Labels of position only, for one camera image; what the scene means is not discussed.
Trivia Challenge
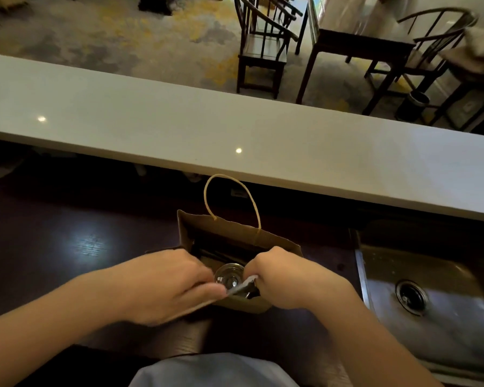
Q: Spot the light blue shirt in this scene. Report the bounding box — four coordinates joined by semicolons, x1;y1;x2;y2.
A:
128;352;301;387

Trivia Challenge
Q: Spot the person's left forearm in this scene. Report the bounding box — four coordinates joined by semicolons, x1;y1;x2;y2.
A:
0;265;134;387

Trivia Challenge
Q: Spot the round metal sink drain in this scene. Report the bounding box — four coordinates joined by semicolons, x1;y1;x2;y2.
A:
395;279;429;317

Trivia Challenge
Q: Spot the person's right hand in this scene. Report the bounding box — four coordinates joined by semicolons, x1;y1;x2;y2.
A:
244;246;350;320

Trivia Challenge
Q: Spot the dark wooden cushioned chair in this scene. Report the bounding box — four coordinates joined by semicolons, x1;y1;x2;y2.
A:
427;56;484;132

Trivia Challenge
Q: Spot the person's left hand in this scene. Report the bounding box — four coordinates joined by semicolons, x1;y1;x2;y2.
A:
117;248;229;327

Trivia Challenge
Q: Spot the dark wooden table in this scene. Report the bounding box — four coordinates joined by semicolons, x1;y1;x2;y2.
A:
296;0;418;105

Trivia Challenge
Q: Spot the dark wooden armchair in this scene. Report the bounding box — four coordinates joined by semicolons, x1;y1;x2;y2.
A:
233;0;304;100

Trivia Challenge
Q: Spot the grey sticker strip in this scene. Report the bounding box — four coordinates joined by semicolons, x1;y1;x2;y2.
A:
225;275;259;297

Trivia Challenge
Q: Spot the black trash bin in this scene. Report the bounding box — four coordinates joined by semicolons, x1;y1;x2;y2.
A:
395;90;431;124

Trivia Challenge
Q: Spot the dark round-back wooden chair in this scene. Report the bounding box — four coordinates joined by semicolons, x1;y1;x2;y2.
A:
346;6;480;117

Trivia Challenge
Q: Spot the beige cushion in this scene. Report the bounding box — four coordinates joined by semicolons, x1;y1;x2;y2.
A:
439;27;484;76

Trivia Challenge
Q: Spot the stainless steel sink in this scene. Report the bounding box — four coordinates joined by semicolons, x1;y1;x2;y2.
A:
350;218;484;378

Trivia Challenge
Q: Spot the brown paper bag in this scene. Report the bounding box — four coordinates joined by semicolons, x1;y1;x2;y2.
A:
177;174;304;315

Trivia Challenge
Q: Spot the person's right forearm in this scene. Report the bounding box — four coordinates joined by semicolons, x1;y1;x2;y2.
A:
317;284;445;387

